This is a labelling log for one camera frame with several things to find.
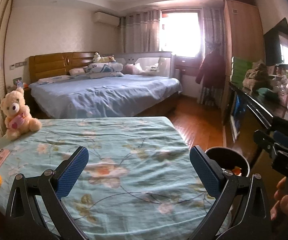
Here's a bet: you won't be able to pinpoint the brown plush toy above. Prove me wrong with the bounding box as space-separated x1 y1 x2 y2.
243 63 272 92

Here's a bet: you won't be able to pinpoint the cream teddy bear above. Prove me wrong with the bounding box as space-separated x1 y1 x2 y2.
0 87 42 141

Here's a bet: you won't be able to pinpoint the large bed blue sheet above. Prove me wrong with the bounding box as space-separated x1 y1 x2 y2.
30 75 182 119

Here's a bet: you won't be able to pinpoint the round black white trash bin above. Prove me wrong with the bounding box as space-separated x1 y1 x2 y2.
205 147 250 177

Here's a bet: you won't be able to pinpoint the grey striped curtain left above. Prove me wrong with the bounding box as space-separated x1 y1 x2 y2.
119 10 161 53

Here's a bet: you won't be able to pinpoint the wooden headboard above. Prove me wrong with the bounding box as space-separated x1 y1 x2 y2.
28 51 95 83

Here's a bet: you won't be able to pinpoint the blue white patterned pillow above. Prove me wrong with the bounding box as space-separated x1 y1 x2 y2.
84 62 124 79

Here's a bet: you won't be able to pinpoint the white air conditioner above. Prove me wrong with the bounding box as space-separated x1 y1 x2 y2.
93 12 120 27

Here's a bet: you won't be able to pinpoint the white plush toys on headboard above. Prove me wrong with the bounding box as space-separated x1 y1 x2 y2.
92 52 116 63

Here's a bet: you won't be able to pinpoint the pink plush toy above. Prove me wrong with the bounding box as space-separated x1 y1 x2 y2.
122 63 143 75

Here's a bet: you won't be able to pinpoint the black tv cabinet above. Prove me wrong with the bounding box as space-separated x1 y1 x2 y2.
223 82 288 163

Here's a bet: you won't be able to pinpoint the black television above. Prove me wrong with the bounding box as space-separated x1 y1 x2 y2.
264 18 288 66

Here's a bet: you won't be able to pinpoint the teal floral bed cover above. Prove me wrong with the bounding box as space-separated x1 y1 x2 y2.
0 117 215 239

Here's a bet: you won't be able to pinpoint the wooden wardrobe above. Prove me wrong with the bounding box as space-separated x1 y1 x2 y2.
221 0 264 114

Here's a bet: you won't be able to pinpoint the stack of green boxes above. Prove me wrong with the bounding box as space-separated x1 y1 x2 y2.
230 56 252 83

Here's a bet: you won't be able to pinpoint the dark coat on rack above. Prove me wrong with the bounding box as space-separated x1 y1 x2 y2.
196 49 225 89

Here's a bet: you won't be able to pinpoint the person's right hand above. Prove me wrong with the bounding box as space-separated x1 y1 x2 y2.
270 177 288 221

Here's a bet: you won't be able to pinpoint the grey bed guard rail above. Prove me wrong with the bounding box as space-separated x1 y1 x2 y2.
114 51 175 77

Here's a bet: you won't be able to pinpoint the dark wooden nightstand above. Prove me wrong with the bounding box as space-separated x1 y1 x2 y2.
24 87 41 116

